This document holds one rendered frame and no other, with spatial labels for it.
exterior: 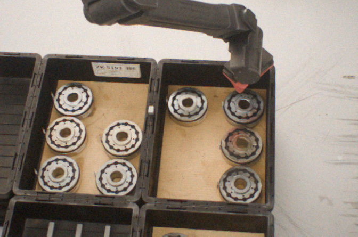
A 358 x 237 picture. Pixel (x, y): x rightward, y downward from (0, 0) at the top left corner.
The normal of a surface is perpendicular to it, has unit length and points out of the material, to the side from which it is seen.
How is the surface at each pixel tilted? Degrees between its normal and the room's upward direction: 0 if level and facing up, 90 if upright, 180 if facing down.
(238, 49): 35
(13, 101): 0
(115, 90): 0
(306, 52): 0
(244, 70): 91
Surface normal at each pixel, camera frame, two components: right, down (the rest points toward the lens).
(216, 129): -0.04, -0.52
